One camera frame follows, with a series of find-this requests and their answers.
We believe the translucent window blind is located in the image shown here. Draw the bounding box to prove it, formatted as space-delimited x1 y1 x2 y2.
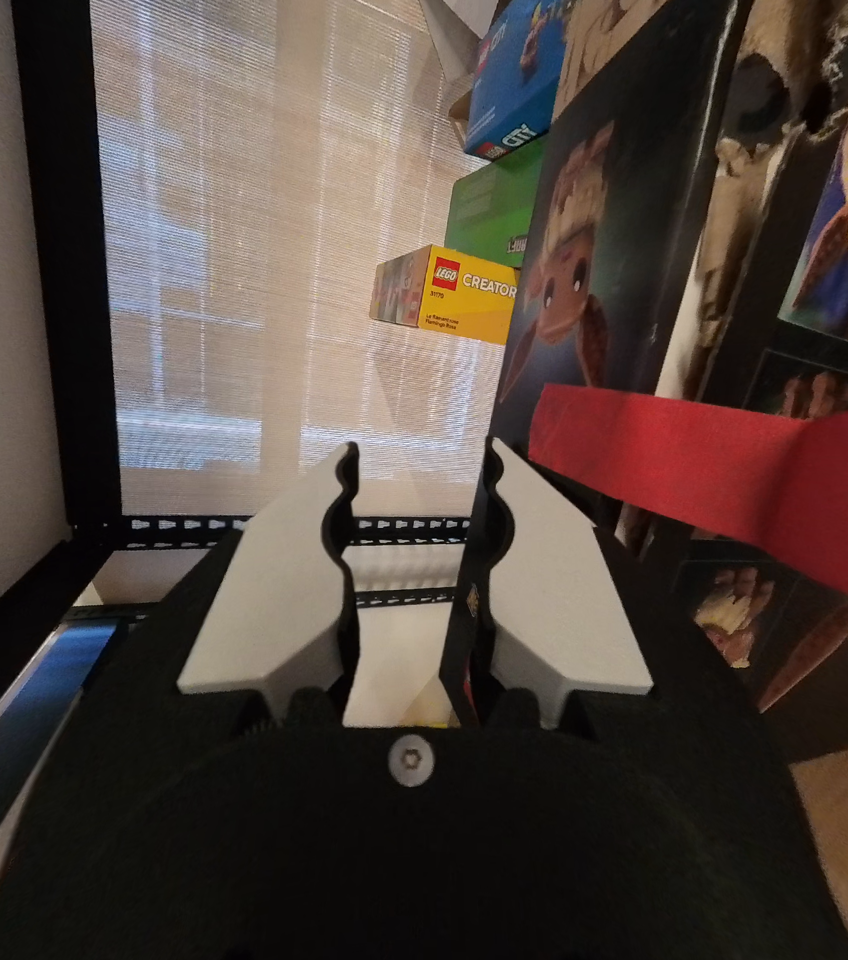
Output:
90 0 511 520

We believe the orange tape roll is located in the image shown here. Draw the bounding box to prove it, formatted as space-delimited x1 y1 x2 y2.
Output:
527 382 848 618

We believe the black metal shelf rack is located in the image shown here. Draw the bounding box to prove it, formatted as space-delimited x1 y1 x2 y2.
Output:
0 0 848 960

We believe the black toy box tan base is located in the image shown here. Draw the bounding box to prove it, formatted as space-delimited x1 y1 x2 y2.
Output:
441 0 848 760

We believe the yellow toy box flamingo print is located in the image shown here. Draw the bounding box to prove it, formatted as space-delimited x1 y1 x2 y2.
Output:
370 243 520 346

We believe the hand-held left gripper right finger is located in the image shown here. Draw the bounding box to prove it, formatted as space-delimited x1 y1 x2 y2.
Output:
482 437 655 730

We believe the green toy box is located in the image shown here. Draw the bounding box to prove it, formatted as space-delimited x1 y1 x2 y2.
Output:
445 138 546 270

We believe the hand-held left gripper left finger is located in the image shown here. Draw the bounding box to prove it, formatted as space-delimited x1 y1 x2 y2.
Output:
176 441 361 714

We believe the blue toy box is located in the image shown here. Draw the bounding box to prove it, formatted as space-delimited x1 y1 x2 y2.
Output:
463 0 572 159

